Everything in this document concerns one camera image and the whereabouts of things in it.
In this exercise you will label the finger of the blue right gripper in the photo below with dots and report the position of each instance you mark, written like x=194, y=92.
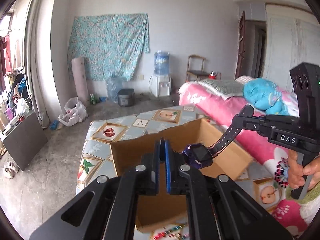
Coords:
x=243, y=120

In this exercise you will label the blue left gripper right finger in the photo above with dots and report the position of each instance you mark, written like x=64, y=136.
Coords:
x=175, y=166

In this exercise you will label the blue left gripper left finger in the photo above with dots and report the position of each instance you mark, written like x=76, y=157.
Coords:
x=150, y=181

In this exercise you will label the purple kids smartwatch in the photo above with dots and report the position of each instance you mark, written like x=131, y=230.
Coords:
x=200, y=156

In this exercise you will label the right hand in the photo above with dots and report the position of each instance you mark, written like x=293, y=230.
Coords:
x=296, y=172

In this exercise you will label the blue stuffed toy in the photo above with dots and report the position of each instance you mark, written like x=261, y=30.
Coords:
x=265, y=96

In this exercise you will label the pink floral bed blanket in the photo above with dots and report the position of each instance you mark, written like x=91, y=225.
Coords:
x=297, y=207

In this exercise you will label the silver sequin pillow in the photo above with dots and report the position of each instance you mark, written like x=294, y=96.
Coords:
x=223, y=88

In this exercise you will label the fruit print tablecloth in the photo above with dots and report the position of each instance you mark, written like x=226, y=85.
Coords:
x=102, y=153

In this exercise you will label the wooden chair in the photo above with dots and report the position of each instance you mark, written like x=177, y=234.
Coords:
x=195, y=68

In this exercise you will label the grey rice cooker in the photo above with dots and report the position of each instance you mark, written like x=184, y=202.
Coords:
x=126, y=97

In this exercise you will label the white water dispenser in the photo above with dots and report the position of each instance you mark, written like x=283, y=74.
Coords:
x=160, y=85

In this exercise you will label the white plastic bag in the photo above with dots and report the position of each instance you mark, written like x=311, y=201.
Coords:
x=75, y=112

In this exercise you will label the empty clear water jug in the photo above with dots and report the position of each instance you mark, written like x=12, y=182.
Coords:
x=113, y=86

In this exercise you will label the blue water bottle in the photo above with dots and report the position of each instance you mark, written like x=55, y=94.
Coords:
x=161, y=63

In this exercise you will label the grey cabinet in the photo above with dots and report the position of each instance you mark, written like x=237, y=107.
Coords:
x=24, y=140

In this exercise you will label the pink rolled mat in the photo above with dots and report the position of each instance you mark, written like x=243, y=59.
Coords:
x=79, y=75

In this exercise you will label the white shoes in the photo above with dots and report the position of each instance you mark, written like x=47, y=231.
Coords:
x=10, y=170

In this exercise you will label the floral teal wall cloth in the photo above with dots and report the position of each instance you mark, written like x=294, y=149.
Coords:
x=110, y=44

